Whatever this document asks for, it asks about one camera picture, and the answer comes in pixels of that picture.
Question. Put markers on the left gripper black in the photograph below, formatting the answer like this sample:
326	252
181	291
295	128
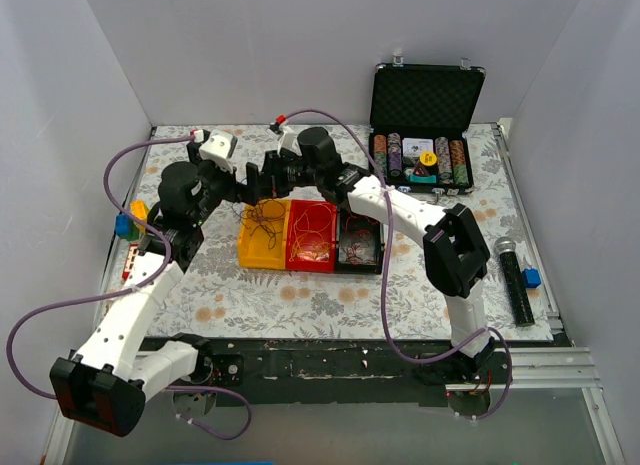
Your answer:
220	182

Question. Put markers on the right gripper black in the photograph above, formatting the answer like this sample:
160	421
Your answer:
253	180

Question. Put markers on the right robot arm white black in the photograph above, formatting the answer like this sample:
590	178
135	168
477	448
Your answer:
455	252

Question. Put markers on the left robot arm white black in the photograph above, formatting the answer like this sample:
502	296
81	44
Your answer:
104	384

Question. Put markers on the yellow plastic bin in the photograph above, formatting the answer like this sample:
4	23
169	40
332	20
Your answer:
262	238

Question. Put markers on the red plastic bin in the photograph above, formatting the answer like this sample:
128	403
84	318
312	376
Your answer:
311	237

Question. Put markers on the floral patterned table mat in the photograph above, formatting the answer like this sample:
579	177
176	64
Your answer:
218	298

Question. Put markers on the black plastic bin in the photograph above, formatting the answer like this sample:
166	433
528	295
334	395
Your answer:
359	244

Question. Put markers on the stacked colourful toy bricks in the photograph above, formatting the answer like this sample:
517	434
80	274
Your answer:
125	227

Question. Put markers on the red white toy brick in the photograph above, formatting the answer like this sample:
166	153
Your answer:
131	255

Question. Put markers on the black poker chip case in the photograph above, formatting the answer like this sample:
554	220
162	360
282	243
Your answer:
418	121

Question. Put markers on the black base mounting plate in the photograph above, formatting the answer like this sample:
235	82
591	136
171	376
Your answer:
324	371

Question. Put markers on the black handheld microphone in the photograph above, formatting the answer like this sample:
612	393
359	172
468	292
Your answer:
505	249

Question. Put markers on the small blue block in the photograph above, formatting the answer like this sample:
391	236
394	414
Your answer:
531	278

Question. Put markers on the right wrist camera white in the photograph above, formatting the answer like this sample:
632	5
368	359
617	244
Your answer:
286	137

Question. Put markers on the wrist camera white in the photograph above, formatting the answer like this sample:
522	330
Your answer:
286	137
216	146

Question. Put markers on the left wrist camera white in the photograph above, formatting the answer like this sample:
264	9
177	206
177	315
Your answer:
216	146

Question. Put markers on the aluminium frame rail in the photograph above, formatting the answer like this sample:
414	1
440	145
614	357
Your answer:
540	368

